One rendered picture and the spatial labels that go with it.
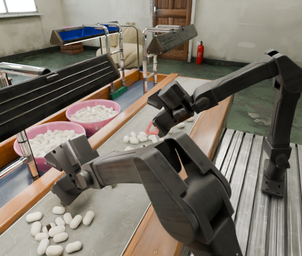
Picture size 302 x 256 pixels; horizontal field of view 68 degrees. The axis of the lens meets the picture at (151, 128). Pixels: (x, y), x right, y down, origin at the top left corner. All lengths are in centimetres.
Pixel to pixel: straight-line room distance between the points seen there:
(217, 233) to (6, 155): 88
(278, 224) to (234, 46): 460
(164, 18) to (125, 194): 505
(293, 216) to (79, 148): 67
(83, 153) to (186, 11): 493
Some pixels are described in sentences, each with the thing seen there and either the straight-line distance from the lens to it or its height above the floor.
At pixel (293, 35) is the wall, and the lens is 511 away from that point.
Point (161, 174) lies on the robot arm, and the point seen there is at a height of 106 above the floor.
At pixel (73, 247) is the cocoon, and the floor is 76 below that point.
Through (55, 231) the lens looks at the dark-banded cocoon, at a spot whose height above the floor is 76.
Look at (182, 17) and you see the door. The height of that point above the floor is 91.
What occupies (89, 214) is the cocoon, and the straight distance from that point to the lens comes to 64.
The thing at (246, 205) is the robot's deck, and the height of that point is 67.
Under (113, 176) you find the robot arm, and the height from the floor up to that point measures 97.
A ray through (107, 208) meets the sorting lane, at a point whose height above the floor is 74.
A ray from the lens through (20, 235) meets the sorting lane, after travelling 69.
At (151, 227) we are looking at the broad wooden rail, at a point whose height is 76.
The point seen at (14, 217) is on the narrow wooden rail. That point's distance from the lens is 72.
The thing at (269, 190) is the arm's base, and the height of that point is 68.
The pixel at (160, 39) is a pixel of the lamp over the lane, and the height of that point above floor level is 110.
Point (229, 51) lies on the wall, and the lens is 522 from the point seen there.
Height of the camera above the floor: 125
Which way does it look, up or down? 30 degrees down
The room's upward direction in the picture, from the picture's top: straight up
